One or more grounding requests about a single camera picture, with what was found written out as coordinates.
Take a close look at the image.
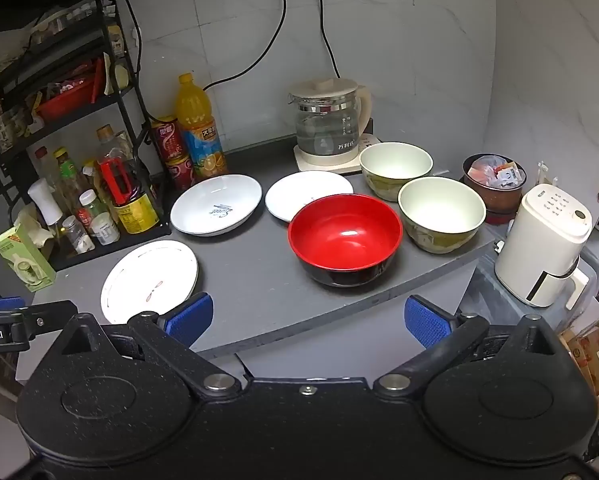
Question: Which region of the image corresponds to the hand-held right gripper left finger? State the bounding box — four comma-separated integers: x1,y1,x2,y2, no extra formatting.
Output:
59,291,242,397

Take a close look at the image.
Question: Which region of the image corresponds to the red drink can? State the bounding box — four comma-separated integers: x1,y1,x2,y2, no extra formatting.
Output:
165,154,196,191
150,116,187,162

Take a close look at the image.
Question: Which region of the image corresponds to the small clear jar silver cap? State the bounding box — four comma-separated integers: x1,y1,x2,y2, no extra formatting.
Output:
62,215,96,253

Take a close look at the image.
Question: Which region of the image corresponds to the thin black cable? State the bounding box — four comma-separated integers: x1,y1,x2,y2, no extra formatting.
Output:
104,0,146,111

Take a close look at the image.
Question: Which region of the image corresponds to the black power cable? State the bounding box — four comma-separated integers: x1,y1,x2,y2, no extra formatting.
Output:
307,0,343,79
202,0,290,92

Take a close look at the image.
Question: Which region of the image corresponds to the white plate script print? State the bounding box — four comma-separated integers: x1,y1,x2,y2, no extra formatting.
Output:
170,174,263,237

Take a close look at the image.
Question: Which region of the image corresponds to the white spray cap oil bottle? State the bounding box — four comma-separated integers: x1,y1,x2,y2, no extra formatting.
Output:
28,178,65,227

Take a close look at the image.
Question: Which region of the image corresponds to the red and black bowl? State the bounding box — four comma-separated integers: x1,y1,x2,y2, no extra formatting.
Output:
288,194,403,288

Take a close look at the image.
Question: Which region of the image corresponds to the cream bowl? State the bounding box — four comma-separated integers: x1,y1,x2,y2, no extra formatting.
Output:
398,176,487,254
359,142,434,203

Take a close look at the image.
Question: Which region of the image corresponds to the white kitchen appliance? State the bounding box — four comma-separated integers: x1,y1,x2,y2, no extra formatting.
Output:
495,184,593,308

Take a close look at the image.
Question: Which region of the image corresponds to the red plastic basket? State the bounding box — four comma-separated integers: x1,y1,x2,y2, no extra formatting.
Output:
34,77,98,121

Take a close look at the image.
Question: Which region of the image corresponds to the black metal rack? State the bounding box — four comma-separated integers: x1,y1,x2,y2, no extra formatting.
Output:
0,0,172,273

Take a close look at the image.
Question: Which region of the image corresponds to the white plate red mark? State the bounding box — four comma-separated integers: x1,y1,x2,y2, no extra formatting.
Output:
100,240,199,325

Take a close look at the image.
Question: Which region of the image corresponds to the crumpled cream paper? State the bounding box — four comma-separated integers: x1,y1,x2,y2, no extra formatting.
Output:
14,207,55,249

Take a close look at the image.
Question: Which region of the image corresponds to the green cardboard box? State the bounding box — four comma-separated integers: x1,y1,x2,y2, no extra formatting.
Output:
0,222,57,293

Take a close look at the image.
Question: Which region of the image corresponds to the brown waste bin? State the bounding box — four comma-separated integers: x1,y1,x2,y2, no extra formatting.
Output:
462,153,529,224

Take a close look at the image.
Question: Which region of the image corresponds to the orange juice bottle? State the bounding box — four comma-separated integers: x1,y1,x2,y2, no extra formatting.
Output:
175,74,228,180

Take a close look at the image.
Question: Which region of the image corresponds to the stack of cardboard boxes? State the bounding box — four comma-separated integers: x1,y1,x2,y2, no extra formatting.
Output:
562,305,599,426

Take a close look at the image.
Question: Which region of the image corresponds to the white cap green label bottle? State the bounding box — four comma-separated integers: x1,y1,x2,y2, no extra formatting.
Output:
79,190,111,226

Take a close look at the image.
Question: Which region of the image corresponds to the soy sauce bottle red handle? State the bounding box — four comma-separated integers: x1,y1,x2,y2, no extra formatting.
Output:
95,125,161,235

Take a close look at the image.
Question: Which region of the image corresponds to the glass electric kettle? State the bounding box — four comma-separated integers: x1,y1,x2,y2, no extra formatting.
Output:
288,78,373,159

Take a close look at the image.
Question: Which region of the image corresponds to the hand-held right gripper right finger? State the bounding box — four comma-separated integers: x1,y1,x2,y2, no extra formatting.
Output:
373,295,563,396

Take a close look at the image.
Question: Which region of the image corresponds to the red cap clear bottle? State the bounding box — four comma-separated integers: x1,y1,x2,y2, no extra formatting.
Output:
34,146,56,186

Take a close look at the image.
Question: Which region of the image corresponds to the white plate crossed tools print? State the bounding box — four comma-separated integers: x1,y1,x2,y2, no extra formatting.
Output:
264,171,355,224

